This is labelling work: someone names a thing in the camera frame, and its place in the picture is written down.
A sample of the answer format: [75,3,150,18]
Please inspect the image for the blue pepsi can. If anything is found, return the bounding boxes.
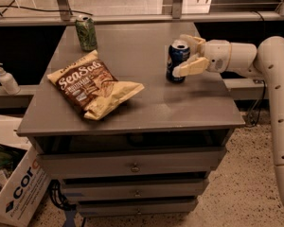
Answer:
[166,40,190,83]

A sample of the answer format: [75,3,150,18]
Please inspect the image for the bottom grey drawer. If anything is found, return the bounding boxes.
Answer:
[78,199,198,218]

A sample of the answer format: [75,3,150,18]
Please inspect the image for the middle grey drawer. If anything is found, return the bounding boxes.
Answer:
[62,179,209,201]

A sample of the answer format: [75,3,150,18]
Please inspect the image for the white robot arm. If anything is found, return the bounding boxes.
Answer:
[172,34,284,206]

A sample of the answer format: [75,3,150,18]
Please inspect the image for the white pump bottle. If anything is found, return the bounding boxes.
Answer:
[0,62,20,95]

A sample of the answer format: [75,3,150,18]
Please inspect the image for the grey drawer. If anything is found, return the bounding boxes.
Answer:
[78,199,198,218]
[62,179,209,201]
[37,147,226,179]

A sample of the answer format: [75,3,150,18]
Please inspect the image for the black cables under cabinet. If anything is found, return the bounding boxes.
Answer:
[48,179,77,213]

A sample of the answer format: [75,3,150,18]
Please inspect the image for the grey drawer cabinet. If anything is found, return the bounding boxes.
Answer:
[18,22,244,210]

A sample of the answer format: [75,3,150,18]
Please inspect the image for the white cardboard box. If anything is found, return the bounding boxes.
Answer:
[0,115,50,227]

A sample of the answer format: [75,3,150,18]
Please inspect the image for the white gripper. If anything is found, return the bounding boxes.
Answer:
[172,34,231,78]

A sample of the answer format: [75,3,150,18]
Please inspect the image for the green soda can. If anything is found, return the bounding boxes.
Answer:
[75,15,98,51]

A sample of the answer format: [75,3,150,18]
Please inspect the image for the black cable on floor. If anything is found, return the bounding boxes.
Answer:
[0,0,95,17]

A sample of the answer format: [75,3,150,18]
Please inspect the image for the sea salt chips bag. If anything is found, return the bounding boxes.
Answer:
[47,50,144,120]

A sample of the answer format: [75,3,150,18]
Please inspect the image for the top grey drawer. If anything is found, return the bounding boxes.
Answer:
[37,147,226,179]

